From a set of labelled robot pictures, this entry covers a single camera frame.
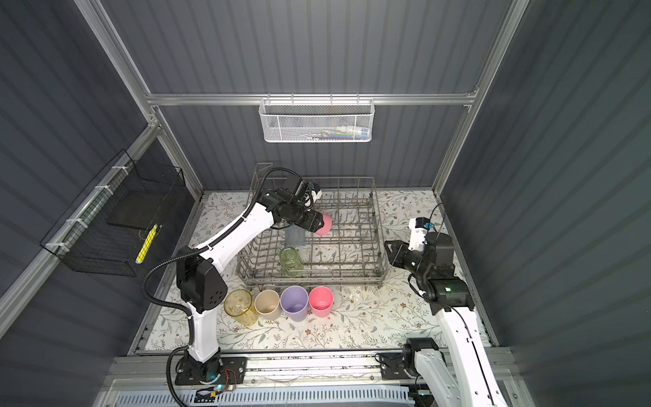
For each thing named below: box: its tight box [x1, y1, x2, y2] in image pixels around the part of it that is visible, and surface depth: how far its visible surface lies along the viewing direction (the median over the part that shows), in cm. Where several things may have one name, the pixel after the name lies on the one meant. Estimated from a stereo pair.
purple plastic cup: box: [279, 284, 310, 323], surface depth 79 cm
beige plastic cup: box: [254, 289, 282, 321], surface depth 80 cm
